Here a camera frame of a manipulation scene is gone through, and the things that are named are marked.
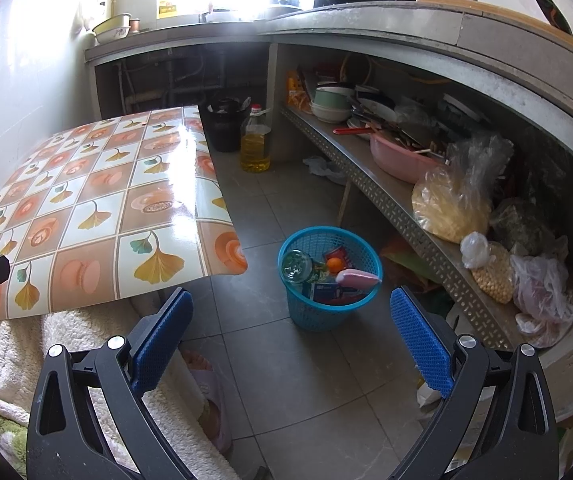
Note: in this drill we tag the white basin on counter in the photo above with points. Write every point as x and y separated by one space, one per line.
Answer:
111 27

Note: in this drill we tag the wooden post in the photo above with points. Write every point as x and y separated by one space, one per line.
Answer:
345 205

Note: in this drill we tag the blue toothpaste box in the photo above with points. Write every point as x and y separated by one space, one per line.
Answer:
326 291

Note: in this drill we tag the orange snack packet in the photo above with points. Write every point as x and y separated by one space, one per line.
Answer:
296 92

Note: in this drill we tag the small brown pot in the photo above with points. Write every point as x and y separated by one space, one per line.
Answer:
136 25

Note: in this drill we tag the white fluffy towel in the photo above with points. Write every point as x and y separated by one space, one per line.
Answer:
16 350

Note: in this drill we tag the concrete kitchen counter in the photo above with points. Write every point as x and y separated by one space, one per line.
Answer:
366 20

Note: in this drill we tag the dark bag of greens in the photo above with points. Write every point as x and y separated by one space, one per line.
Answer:
521 225

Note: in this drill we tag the blue plastic basket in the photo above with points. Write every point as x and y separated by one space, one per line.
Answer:
316 310

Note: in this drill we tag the red and green plastic bag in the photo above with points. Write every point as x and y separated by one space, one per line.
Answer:
406 260

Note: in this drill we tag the red snack bag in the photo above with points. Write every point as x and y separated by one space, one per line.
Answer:
345 255

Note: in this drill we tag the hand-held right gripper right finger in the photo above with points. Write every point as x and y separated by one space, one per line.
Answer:
421 340

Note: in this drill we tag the yellow box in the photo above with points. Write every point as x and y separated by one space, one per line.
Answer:
167 9

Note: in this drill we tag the cooking oil bottle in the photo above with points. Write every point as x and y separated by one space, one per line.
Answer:
255 150

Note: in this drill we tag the clear bag of beans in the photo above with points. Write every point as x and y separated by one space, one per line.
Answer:
491 275

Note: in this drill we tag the stack of plates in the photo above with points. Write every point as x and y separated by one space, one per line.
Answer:
371 110

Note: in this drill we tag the clear plastic bottle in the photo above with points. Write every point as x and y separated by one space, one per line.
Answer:
296 265

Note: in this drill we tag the perforated metal shelf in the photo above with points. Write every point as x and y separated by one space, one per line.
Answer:
391 195

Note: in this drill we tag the black bin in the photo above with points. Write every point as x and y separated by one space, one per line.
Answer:
224 130

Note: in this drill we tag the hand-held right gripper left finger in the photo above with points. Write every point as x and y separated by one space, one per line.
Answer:
161 340

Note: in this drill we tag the stack of green bowls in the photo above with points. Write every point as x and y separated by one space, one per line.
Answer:
331 105

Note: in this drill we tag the ginkgo patterned tablecloth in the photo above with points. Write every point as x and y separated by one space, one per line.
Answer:
91 210

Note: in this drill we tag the pink plastic basin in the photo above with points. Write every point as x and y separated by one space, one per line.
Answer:
401 160

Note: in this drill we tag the pink slipper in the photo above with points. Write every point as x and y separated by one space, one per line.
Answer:
211 390

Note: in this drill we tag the clear bag of yellow food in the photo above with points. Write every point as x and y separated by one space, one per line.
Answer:
446 210

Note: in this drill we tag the small orange fruit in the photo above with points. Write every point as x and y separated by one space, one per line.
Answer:
335 264

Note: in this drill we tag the pink and white plastic bag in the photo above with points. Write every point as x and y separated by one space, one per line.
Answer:
541 295

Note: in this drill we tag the crumpled white plastic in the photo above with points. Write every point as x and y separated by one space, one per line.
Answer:
324 167

